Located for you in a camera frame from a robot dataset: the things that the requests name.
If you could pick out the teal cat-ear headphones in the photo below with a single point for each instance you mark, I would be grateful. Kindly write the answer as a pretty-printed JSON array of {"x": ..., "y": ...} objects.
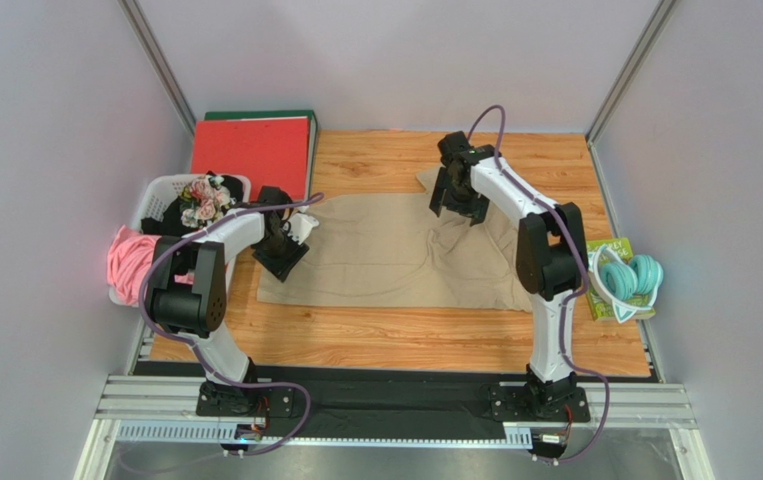
[{"x": 629, "y": 288}]

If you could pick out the beige t-shirt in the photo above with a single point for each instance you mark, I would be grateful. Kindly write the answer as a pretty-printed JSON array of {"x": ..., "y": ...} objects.
[{"x": 389, "y": 250}]

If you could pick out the aluminium frame rail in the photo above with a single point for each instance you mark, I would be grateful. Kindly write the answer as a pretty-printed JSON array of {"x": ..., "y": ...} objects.
[{"x": 144, "y": 428}]

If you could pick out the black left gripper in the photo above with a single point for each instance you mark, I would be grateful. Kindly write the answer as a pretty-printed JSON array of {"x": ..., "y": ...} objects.
[{"x": 282, "y": 267}]

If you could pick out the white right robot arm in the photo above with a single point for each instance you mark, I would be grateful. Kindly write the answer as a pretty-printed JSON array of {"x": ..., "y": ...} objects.
[{"x": 548, "y": 263}]

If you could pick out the green book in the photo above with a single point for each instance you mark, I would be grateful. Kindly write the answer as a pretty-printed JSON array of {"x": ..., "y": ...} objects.
[{"x": 597, "y": 307}]

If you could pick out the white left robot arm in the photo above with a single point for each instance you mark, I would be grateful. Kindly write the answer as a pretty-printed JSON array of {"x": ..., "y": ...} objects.
[{"x": 183, "y": 295}]

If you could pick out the black floral t-shirt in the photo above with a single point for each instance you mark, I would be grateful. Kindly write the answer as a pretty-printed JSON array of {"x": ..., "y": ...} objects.
[{"x": 179, "y": 204}]

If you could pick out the green folder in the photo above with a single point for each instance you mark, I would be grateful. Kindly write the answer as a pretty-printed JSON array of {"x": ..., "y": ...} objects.
[{"x": 313, "y": 143}]

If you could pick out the pink t-shirt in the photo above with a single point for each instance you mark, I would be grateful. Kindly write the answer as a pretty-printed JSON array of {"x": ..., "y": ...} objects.
[{"x": 129, "y": 258}]

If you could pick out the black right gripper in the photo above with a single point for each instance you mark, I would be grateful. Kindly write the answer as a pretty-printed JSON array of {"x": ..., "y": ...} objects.
[{"x": 459, "y": 204}]

